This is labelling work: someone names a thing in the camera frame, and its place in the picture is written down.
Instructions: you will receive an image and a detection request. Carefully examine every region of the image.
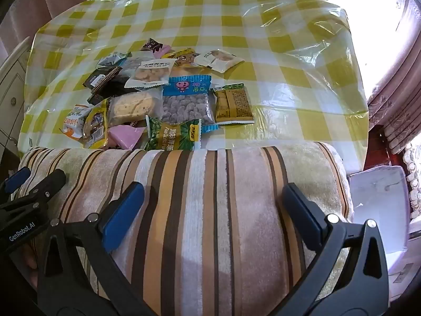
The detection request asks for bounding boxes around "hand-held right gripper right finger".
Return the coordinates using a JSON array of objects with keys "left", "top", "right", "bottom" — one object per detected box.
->
[{"left": 270, "top": 182, "right": 389, "bottom": 316}]

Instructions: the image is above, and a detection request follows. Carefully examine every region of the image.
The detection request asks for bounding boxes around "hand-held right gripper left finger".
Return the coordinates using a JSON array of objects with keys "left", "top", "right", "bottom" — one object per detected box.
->
[{"left": 38, "top": 182, "right": 155, "bottom": 316}]

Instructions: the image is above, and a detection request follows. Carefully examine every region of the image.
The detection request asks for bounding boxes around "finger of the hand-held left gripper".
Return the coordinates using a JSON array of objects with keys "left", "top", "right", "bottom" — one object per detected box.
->
[
  {"left": 0, "top": 169, "right": 66, "bottom": 219},
  {"left": 0, "top": 167, "right": 31, "bottom": 202}
]

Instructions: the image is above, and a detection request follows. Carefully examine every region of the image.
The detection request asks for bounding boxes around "white box with purple rim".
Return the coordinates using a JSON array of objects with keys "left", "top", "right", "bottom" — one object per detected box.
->
[{"left": 348, "top": 165, "right": 417, "bottom": 290}]

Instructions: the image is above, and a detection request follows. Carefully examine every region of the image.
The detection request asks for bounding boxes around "green packet with yellow label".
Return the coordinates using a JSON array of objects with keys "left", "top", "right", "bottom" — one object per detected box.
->
[{"left": 140, "top": 115, "right": 202, "bottom": 152}]

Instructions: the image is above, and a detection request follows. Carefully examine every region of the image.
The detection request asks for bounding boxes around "clear cookie packet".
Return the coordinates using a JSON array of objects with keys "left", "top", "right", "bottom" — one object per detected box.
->
[{"left": 107, "top": 91, "right": 165, "bottom": 127}]

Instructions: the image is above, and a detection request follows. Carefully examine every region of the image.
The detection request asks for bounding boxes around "black snack packet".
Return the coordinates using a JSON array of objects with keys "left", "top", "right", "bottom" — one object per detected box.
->
[{"left": 84, "top": 67, "right": 132, "bottom": 104}]

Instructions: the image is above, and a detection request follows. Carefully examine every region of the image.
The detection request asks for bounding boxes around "blue packet of nuts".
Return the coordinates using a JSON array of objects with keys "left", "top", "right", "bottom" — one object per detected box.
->
[{"left": 162, "top": 75, "right": 220, "bottom": 135}]

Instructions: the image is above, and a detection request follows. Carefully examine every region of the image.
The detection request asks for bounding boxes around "orange and white snack packet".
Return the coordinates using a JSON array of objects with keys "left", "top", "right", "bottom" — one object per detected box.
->
[{"left": 59, "top": 103, "right": 91, "bottom": 140}]

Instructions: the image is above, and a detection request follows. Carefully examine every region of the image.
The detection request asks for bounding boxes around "plain pink snack packet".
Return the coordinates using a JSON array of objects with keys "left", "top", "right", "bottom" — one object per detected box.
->
[{"left": 108, "top": 123, "right": 147, "bottom": 150}]

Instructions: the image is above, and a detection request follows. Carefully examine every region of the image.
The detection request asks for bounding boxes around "yellow packet with clear window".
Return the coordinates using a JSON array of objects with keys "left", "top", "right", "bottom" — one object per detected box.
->
[{"left": 81, "top": 100, "right": 111, "bottom": 149}]

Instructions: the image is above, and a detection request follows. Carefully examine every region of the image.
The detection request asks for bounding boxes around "white cabinet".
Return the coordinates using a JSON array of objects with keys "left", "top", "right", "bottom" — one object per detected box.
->
[{"left": 0, "top": 36, "right": 32, "bottom": 172}]

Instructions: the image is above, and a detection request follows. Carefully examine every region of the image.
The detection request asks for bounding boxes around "golden brown cracker packet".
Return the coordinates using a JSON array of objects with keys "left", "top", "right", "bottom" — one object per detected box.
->
[{"left": 210, "top": 83, "right": 255, "bottom": 126}]

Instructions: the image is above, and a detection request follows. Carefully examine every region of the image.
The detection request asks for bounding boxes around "patterned pink curtain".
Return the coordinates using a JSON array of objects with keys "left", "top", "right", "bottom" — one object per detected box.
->
[{"left": 367, "top": 0, "right": 421, "bottom": 159}]

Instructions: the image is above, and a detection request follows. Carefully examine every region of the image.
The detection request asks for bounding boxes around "grey packet with blue edges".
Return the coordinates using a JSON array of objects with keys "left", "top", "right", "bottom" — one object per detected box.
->
[{"left": 98, "top": 53, "right": 132, "bottom": 68}]

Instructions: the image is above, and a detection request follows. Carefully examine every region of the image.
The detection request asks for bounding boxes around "clear packet of dark snack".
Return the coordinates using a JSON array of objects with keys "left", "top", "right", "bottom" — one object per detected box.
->
[{"left": 113, "top": 57, "right": 145, "bottom": 88}]

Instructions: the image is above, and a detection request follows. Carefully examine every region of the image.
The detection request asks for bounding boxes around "white label nut packet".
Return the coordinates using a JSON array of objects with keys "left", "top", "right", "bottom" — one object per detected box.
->
[{"left": 124, "top": 58, "right": 180, "bottom": 89}]

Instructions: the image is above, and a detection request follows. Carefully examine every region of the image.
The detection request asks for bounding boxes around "pink packet with dark print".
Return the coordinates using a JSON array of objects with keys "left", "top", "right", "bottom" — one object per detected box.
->
[{"left": 140, "top": 38, "right": 172, "bottom": 58}]

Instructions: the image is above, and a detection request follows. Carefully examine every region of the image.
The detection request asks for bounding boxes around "white round biscuit packet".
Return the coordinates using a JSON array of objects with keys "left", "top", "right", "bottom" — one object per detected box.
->
[{"left": 194, "top": 49, "right": 245, "bottom": 72}]

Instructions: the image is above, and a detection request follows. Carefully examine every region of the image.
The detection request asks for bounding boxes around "yellow checkered plastic tablecloth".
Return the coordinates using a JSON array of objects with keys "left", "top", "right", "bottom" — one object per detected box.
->
[{"left": 18, "top": 0, "right": 370, "bottom": 172}]

